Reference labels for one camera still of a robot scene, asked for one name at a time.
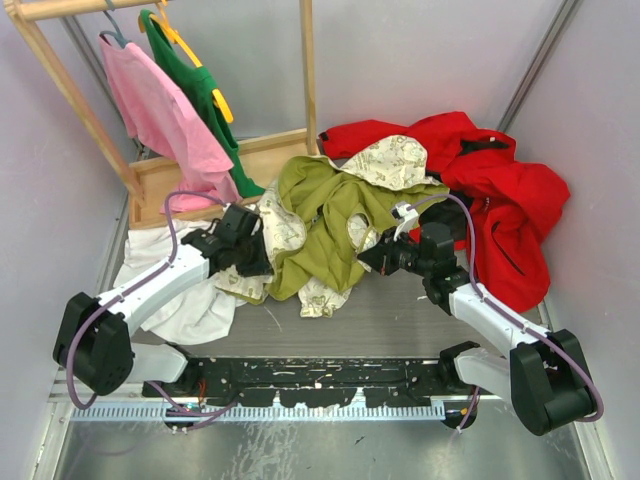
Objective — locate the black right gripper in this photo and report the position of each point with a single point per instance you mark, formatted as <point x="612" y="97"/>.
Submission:
<point x="380" y="257"/>

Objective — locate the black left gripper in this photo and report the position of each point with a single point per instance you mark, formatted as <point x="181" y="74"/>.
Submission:
<point x="260" y="266"/>

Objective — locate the olive green jacket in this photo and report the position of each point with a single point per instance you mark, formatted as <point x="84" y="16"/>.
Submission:
<point x="319" y="216"/>

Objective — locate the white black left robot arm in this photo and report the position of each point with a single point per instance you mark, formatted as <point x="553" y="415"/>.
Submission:
<point x="94" y="344"/>

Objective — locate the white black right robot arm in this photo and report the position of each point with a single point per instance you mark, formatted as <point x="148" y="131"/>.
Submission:
<point x="542" y="374"/>

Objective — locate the red jacket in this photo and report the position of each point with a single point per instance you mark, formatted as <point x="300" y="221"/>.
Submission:
<point x="514" y="205"/>

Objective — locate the white cloth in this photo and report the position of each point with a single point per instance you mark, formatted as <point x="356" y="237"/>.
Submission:
<point x="201" y="314"/>

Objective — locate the pink t-shirt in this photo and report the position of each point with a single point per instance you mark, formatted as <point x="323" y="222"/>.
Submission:
<point x="157" y="113"/>

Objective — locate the wooden clothes rack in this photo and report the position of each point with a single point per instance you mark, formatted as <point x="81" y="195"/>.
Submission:
<point x="150" y="183"/>

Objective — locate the green t-shirt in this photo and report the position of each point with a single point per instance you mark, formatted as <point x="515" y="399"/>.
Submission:
<point x="199" y="86"/>

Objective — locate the yellow clothes hanger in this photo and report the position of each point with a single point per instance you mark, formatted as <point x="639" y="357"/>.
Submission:
<point x="175" y="38"/>

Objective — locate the grey clothes hanger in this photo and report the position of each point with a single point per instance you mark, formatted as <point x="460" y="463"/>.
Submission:
<point x="115" y="32"/>

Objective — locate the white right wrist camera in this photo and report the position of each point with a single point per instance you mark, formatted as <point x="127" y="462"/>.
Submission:
<point x="406" y="216"/>

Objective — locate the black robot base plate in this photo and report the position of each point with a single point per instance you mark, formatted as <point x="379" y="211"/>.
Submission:
<point x="314" y="382"/>

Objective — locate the slotted cable duct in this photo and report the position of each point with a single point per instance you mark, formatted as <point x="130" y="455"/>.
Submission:
<point x="358" y="411"/>

